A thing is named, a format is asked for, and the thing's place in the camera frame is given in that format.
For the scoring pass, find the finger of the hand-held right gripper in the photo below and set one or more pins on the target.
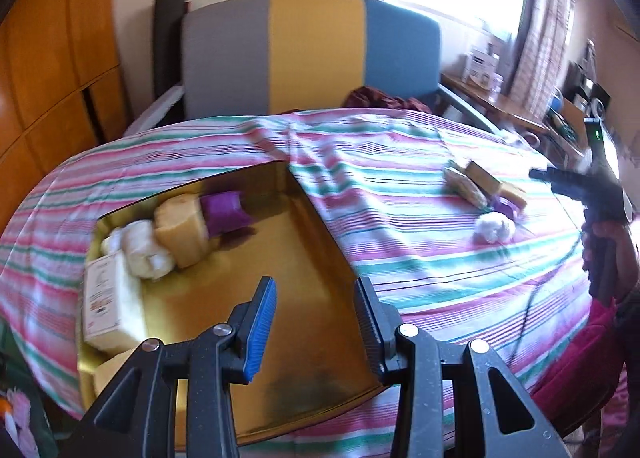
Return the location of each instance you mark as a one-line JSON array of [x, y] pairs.
[[560, 181]]

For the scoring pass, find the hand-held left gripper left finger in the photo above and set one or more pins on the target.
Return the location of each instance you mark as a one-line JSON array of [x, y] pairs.
[[262, 328]]

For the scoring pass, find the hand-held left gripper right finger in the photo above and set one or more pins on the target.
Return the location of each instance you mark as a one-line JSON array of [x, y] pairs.
[[370, 333]]

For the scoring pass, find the metal tin box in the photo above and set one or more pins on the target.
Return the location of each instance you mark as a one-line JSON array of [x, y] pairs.
[[300, 288]]

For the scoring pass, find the purple packet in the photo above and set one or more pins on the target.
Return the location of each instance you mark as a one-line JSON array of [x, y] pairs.
[[502, 210], [227, 213]]

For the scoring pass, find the brown box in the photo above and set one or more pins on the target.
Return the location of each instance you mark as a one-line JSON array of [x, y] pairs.
[[482, 176]]

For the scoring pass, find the white cotton ball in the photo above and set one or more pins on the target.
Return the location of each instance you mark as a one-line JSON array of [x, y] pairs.
[[492, 229], [140, 248]]

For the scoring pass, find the beige sachet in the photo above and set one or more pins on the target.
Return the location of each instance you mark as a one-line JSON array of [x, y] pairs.
[[462, 185]]

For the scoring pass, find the white soap box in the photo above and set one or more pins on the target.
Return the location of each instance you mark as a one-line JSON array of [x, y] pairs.
[[112, 298]]

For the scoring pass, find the person's right hand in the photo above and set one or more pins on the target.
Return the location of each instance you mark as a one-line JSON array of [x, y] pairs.
[[627, 258]]

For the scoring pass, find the white mug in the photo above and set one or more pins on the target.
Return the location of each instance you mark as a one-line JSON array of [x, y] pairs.
[[530, 138]]

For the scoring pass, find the black speaker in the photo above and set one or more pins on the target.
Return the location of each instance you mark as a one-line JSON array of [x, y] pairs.
[[590, 98]]

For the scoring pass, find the striped tablecloth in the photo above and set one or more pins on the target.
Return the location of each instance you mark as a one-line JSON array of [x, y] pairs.
[[425, 263]]

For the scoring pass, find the wooden side table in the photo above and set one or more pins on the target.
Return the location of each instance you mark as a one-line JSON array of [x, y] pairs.
[[500, 106]]

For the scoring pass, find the white carton box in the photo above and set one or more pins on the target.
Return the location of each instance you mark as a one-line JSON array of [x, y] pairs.
[[480, 68]]

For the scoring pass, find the red patterned garment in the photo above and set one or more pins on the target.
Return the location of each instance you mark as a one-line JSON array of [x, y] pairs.
[[575, 373]]

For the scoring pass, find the maroon cloth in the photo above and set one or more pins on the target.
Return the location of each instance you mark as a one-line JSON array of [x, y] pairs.
[[380, 101]]

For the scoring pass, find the grey yellow blue chair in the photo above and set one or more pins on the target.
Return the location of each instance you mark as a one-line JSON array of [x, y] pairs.
[[315, 48]]

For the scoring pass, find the wooden wardrobe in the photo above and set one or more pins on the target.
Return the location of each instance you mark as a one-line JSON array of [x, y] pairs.
[[50, 63]]

